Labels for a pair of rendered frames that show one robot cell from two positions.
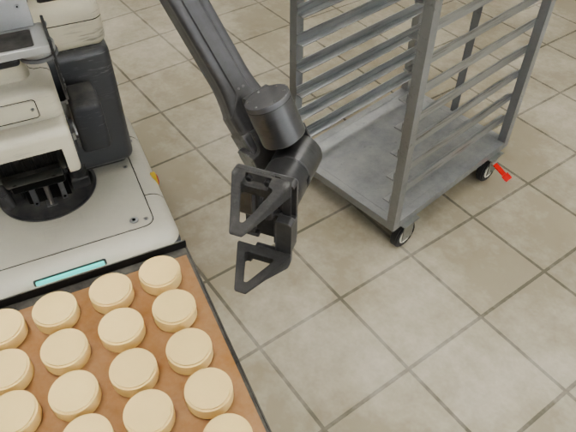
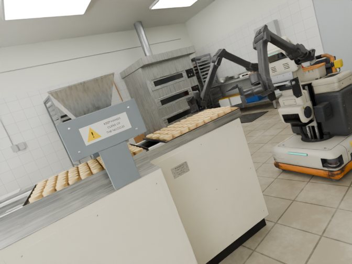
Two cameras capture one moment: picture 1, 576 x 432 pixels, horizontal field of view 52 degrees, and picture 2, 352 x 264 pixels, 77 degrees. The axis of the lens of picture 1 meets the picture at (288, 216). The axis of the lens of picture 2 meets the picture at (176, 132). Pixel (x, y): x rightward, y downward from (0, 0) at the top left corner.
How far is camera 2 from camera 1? 135 cm
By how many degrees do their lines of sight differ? 83
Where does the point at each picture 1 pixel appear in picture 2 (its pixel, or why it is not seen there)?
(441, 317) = not seen: outside the picture
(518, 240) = not seen: outside the picture
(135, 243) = (317, 153)
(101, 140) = (321, 118)
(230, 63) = (261, 70)
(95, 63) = (334, 97)
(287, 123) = (251, 78)
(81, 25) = (330, 84)
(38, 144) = (292, 110)
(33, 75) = not seen: hidden behind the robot
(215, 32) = (261, 65)
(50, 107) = (298, 101)
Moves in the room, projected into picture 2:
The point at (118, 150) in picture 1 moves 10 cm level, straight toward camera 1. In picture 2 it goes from (342, 130) to (334, 134)
